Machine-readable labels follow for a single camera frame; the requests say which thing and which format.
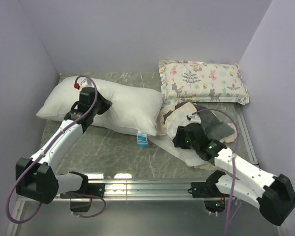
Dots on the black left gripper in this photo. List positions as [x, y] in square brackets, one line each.
[106, 103]

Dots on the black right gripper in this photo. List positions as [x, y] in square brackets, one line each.
[180, 133]

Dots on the grey and cream ruffled pillowcase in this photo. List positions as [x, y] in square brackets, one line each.
[184, 113]

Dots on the white pillow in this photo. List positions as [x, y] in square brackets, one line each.
[133, 109]

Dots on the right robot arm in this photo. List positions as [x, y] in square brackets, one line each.
[272, 195]

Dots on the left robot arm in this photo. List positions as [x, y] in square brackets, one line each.
[35, 176]

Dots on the blue white pillow label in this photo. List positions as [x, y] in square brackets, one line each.
[142, 139]

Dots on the animal print pillow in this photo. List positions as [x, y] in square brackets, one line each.
[201, 82]

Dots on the right base electronics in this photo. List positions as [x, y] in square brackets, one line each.
[215, 206]

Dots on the black left base box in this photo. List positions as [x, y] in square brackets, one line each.
[80, 205]

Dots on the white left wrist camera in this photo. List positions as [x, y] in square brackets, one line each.
[85, 83]

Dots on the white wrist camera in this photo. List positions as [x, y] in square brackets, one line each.
[85, 83]
[193, 119]

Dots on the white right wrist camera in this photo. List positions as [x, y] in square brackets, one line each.
[193, 119]

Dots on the aluminium mounting rail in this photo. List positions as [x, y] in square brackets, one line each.
[97, 189]

